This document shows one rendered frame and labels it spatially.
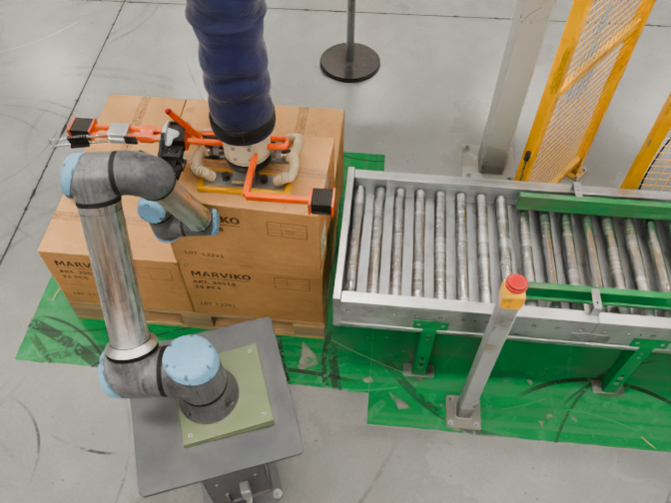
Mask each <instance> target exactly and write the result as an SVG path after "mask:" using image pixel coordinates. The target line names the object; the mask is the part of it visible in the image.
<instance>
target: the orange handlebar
mask: <svg viewBox="0 0 671 503"><path fill-rule="evenodd" d="M110 126H111V125H103V124H96V125H95V129H96V130H102V131H108V130H109V128H110ZM162 130H163V128H156V126H148V125H143V126H142V127H134V126H130V132H132V133H139V135H136V134H127V136H131V137H136V138H137V140H138V141H140V143H149V144H154V142H160V137H161V136H157V134H161V133H162ZM197 132H198V133H200V134H201V135H202V137H203V136H213V137H214V136H215V134H214V132H210V131H197ZM95 135H106V137H97V138H103V139H107V138H108V137H107V133H105V132H92V136H95ZM270 140H271V142H284V144H273V143H268V146H267V149H269V150H286V149H287V148H289V147H290V145H291V140H290V139H289V138H288V137H285V136H272V135H270ZM187 143H188V144H193V145H208V146H222V145H223V142H222V141H220V140H212V139H197V138H188V140H187ZM258 156H259V155H258V153H256V154H254V155H253V156H252V157H251V159H250V164H249V168H248V172H247V176H246V180H245V185H244V189H243V198H246V200H247V201H259V202H273V203H288V204H302V205H307V204H308V203H309V197H304V196H290V195H275V194H261V193H250V191H251V187H252V182H253V178H254V174H255V169H256V165H257V161H258Z"/></svg>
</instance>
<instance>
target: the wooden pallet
mask: <svg viewBox="0 0 671 503"><path fill-rule="evenodd" d="M342 188H343V169H342V178H341V186H340V194H339V202H340V197H341V196H342ZM339 202H338V210H339ZM338 210H337V218H338ZM337 218H336V226H337ZM336 226H335V241H334V249H333V257H332V265H331V273H330V281H329V289H328V297H327V305H326V313H325V321H324V323H318V322H306V321H294V320H283V319H272V323H273V327H274V331H275V335H287V336H298V337H310V338H321V339H325V335H326V327H327V306H328V298H329V290H330V282H331V274H332V266H333V265H334V261H335V253H336ZM69 303H70V305H71V306H72V308H73V309H74V311H75V312H76V314H77V316H78V317H81V318H93V319H104V315H103V310H102V306H101V304H97V303H85V302H74V301H69ZM144 310H145V315H146V320H147V323H149V324H161V325H172V326H184V327H195V328H206V329H216V328H221V327H225V326H229V325H233V324H238V323H242V322H246V321H250V320H254V319H259V317H248V316H236V315H224V314H213V313H201V312H195V311H194V312H189V311H178V310H166V309H154V308H144ZM104 320H105V319H104Z"/></svg>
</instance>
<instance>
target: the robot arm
mask: <svg viewBox="0 0 671 503"><path fill-rule="evenodd" d="M169 124H170V121H169V120H168V121H167V122H166V124H165V125H164V128H163V130H162V133H161V137H160V142H159V152H158V157H156V156H154V155H151V154H147V153H145V152H143V151H142V150H140V151H138V152H137V151H128V150H119V151H106V152H83V153H76V154H71V155H69V156H68V157H67V158H66V160H65V161H64V163H63V166H62V170H61V188H62V191H63V194H64V195H65V197H66V198H68V199H71V200H72V199H74V200H75V204H76V208H77V209H78V212H79V216H80V220H81V224H82V229H83V233H84V237H85V241H86V245H87V249H88V253H89V258H90V262H91V266H92V270H93V274H94V278H95V282H96V287H97V291H98V295H99V298H100V302H101V306H102V310H103V315H104V319H105V323H106V327H107V331H108V335H109V339H110V341H109V342H108V344H107V345H106V347H105V350H104V351H103V352H102V354H101V356H100V360H99V361H100V364H99V366H98V373H99V380H100V384H101V386H102V389H103V391H104V392H105V393H106V394H107V395H108V396H110V397H114V398H123V399H126V398H143V397H170V396H179V405H180V408H181V410H182V411H183V413H184V414H185V416H186V417H187V418H188V419H190V420H191V421H193V422H195V423H198V424H213V423H216V422H219V421H221V420H223V419H224V418H226V417H227V416H228V415H229V414H230V413H231V412H232V411H233V410H234V408H235V407H236V405H237V403H238V400H239V386H238V384H237V381H236V379H235V378H234V376H233V375H232V374H231V373H230V372H229V371H227V370H226V369H224V368H223V366H222V363H221V361H220V359H219V355H218V353H217V351H216V350H215V348H214V347H213V346H212V345H211V344H210V343H209V342H208V341H207V340H206V339H205V338H203V337H201V336H198V335H184V336H181V337H178V338H176V339H175V340H173V341H172V342H171V343H170V345H159V342H158V338H157V336H156V335H155V334H154V333H152V332H150V331H149V328H148V324H147V320H146V315H145V310H144V306H143V301H142V296H141V292H140V287H139V282H138V277H137V273H136V268H135V263H134V258H133V254H132V249H131V244H130V239H129V235H128V230H127V225H126V220H125V216H124V211H123V206H122V196H135V197H140V199H139V201H138V207H137V212H138V215H139V216H140V218H142V220H144V221H146V222H148V223H149V225H150V227H151V229H152V232H153V234H154V236H155V237H156V239H157V240H158V241H160V242H162V243H165V244H168V243H172V242H175V241H176V240H177V239H178V238H179V237H196V236H214V235H217V234H218V233H219V229H220V219H219V213H218V211H217V210H214V209H210V210H208V209H207V208H205V207H204V206H203V205H202V204H201V203H200V202H199V201H198V200H197V199H196V198H195V197H194V196H193V195H192V194H191V193H190V192H189V191H188V190H187V189H186V188H185V187H184V186H183V185H182V184H181V183H180V182H179V178H180V175H181V172H183V171H184V169H185V166H186V162H187V161H184V159H185V158H184V156H183V155H184V149H183V148H184V147H179V146H173V147H168V148H166V145H167V146H171V145H172V143H173V139H175V138H177V137H179V135H180V133H179V132H178V131H176V130H173V129H170V128H169ZM182 163H185V164H184V167H183V165H182Z"/></svg>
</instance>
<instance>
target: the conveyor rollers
mask: <svg viewBox="0 0 671 503"><path fill-rule="evenodd" d="M364 199H365V187H363V186H357V187H355V188H354V197H353V206H352V216H351V225H350V234H349V244H348V253H347V262H346V272H345V281H344V290H343V291H355V292H356V285H357V274H358V264H359V253H360V242H361V232H362V221H363V210H364ZM384 204H385V188H382V187H378V188H376V189H375V190H374V200H373V212H372V224H371V236H370V248H369V260H368V273H367V285H366V292H367V293H378V291H379V277H380V262H381V247H382V233H383V218H384ZM495 204H496V219H497V235H498V250H499V265H500V280H501V284H502V282H503V281H504V280H505V279H506V278H507V277H508V276H509V275H510V274H513V270H512V258H511V245H510V233H509V220H508V208H507V198H506V197H504V196H499V197H497V198H496V199H495ZM516 211H517V222H518V233H519V244H520V255H521V266H522V275H523V276H524V277H526V279H527V280H528V281H536V279H535V269H534V260H533V250H532V240H531V231H530V221H529V212H528V210H516ZM404 213H405V190H404V189H397V190H395V191H394V205H393V222H392V240H391V257H390V274H389V292H388V294H391V295H401V281H402V258H403V236H404ZM475 214H476V238H477V262H478V287H479V302H488V303H492V291H491V273H490V255H489V236H488V218H487V200H486V196H485V195H478V196H476V197H475ZM537 215H538V224H539V232H540V241H541V250H542V258H543V267H544V276H545V282H548V283H558V276H557V268H556V261H555V253H554V245H553V237H552V230H551V222H550V214H549V212H544V211H537ZM599 217H600V222H601V226H602V232H603V237H604V242H605V248H606V253H607V258H608V263H609V269H610V274H611V279H612V285H613V288H623V289H627V286H626V281H625V276H624V271H623V266H622V261H621V257H620V252H619V247H618V242H617V237H616V232H615V228H614V223H613V218H612V217H610V216H599ZM558 218H559V225H560V232H561V239H562V246H563V253H564V261H565V268H566V275H567V282H568V284H573V285H581V280H580V274H579V267H578V261H577V254H576V248H575V242H574V235H573V229H572V222H571V216H570V213H558ZM620 219H621V223H622V228H623V232H624V236H625V241H626V246H627V250H628V255H629V260H630V264H631V269H632V274H633V279H634V283H635V288H636V290H647V291H650V288H649V283H648V279H647V275H646V270H645V266H644V262H643V257H642V253H641V249H640V244H639V240H638V236H637V232H636V228H635V223H634V219H633V218H624V217H620ZM579 220H580V226H581V232H582V238H583V244H584V250H585V256H586V262H587V268H588V274H589V280H590V286H598V287H604V284H603V278H602V272H601V267H600V261H599V256H598V250H597V245H596V239H595V233H594V228H593V222H592V217H591V215H584V214H579ZM641 220H642V224H643V228H644V233H645V237H646V241H647V244H648V248H649V253H650V257H651V261H652V265H653V269H654V274H655V278H656V282H657V286H658V290H659V291H660V292H671V281H670V278H669V274H668V270H667V266H666V262H665V258H664V254H663V250H662V247H661V243H660V239H659V235H658V231H657V227H656V223H655V220H651V219H641ZM424 245H425V191H423V190H418V191H416V192H415V193H414V218H413V248H412V279H411V296H415V297H424ZM455 251H456V300H463V301H469V279H468V246H467V213H466V194H463V193H459V194H456V195H455ZM434 298H439V299H446V194H445V193H444V192H437V193H435V195H434Z"/></svg>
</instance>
